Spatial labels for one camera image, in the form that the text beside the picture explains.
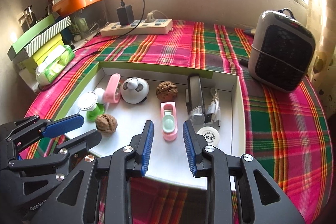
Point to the plaid pink green blanket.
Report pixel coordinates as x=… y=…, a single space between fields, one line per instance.
x=287 y=133

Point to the grey black space heater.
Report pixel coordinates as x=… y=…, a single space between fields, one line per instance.
x=282 y=51

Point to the green white spool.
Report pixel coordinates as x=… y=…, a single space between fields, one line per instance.
x=88 y=102

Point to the brown walnut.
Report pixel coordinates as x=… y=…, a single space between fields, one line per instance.
x=166 y=91
x=106 y=123

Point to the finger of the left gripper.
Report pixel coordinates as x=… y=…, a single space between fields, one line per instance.
x=62 y=126
x=78 y=147

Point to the pink mint sensor light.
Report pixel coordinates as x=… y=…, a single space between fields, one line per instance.
x=169 y=121

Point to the brown walnut right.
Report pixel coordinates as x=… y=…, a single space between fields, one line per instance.
x=166 y=91

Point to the green tissue pack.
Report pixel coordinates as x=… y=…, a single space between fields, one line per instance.
x=53 y=64

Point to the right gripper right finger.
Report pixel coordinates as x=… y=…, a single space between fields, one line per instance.
x=259 y=197

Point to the black rectangular lighter device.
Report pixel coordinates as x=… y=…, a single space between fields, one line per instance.
x=194 y=100

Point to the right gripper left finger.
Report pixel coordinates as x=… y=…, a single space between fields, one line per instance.
x=76 y=199

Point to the black charger adapter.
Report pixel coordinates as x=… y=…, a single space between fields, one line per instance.
x=125 y=15

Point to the beige heart curtain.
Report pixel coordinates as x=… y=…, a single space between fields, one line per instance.
x=321 y=23

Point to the white round cream jar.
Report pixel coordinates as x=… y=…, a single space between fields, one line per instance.
x=210 y=134

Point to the yellow green box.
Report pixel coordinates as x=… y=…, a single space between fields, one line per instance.
x=39 y=56

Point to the pink oblong case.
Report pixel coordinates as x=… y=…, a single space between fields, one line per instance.
x=112 y=91

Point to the cream power strip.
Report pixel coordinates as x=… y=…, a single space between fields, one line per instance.
x=157 y=27

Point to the striped green gift box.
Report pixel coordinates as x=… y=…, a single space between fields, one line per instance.
x=33 y=39

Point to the white plug on strip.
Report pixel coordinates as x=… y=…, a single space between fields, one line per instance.
x=151 y=16

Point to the white panda mini fan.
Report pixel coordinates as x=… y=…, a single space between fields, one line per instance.
x=134 y=90

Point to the green white cardboard box lid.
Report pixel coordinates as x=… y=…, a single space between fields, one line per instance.
x=168 y=159

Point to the brown walnut left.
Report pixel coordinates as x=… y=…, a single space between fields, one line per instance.
x=106 y=123

